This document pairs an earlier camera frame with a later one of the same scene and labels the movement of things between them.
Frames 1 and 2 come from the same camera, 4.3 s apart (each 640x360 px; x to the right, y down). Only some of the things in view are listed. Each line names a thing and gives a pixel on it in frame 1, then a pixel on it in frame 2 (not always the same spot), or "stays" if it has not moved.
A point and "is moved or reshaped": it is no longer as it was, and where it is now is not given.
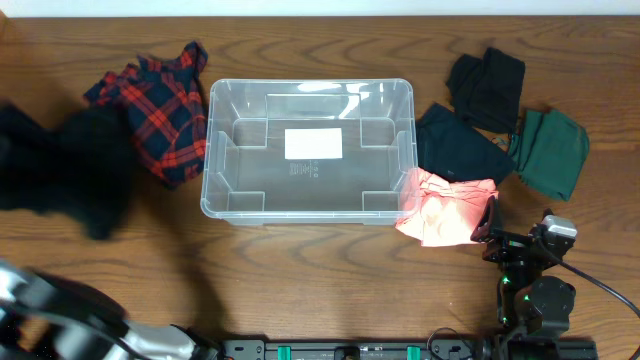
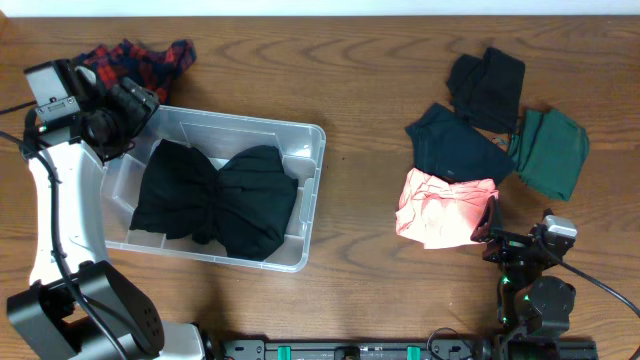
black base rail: [408, 349] stays
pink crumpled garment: [441, 212] stays
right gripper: [510, 244] stays
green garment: [549, 151] stays
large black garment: [80, 167] is moved or reshaped
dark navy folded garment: [447, 145] stays
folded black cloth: [487, 93] stays
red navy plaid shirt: [166, 111] → [151, 66]
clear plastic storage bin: [308, 151] → [302, 147]
